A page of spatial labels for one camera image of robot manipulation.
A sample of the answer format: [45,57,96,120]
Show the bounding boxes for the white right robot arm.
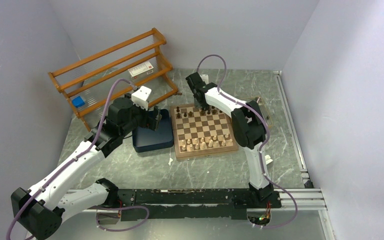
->
[185,72,274,207]

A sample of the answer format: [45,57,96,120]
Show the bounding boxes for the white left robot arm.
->
[10,95,161,240]

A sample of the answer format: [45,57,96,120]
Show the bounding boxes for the wooden chess board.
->
[169,103,239,161]

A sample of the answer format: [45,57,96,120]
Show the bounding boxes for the light chess pieces row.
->
[177,133,237,153]

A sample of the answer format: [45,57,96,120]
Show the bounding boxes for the blue metal tin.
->
[132,109,174,153]

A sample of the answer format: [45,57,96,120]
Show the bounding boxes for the white red box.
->
[128,61,154,81]

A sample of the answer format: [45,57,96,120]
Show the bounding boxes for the orange wooden rack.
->
[47,27,179,130]

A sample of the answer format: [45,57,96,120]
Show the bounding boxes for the blue small object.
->
[71,96,86,108]

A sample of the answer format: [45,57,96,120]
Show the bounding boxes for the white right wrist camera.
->
[200,74,209,85]

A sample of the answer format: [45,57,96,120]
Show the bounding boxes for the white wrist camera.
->
[131,86,152,111]
[200,74,209,85]

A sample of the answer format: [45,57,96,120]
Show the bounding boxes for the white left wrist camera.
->
[131,86,152,111]

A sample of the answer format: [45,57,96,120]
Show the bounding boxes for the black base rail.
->
[100,188,282,221]

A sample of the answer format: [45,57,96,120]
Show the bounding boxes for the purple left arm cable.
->
[5,78,150,240]

